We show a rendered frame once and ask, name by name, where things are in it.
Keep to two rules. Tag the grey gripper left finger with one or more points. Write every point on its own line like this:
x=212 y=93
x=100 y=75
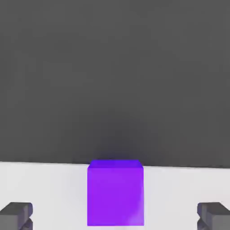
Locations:
x=15 y=216

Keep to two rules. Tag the small purple cube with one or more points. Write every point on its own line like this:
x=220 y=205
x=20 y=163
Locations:
x=115 y=194

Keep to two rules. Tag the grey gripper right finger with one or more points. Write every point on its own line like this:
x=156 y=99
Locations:
x=214 y=216

